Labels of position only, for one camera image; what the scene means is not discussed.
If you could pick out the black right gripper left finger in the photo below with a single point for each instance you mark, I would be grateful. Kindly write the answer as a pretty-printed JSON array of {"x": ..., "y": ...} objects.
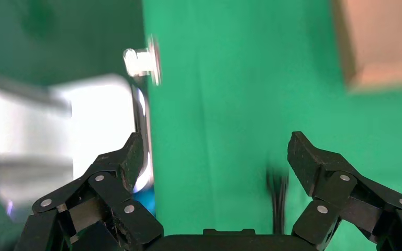
[{"x": 111, "y": 187}]

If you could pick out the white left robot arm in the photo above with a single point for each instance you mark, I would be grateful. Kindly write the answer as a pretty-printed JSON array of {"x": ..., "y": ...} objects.
[{"x": 93, "y": 121}]

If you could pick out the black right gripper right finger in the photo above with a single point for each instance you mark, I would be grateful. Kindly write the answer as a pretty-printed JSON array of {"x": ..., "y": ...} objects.
[{"x": 329, "y": 180}]

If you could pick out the white round knob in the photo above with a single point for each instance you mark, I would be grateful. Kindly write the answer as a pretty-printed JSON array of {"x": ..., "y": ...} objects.
[{"x": 140, "y": 62}]

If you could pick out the green tablecloth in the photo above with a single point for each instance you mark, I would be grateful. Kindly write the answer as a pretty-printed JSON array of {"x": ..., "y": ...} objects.
[{"x": 221, "y": 104}]

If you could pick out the brown cardboard box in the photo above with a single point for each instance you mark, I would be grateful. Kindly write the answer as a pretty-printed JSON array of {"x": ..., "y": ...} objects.
[{"x": 381, "y": 41}]

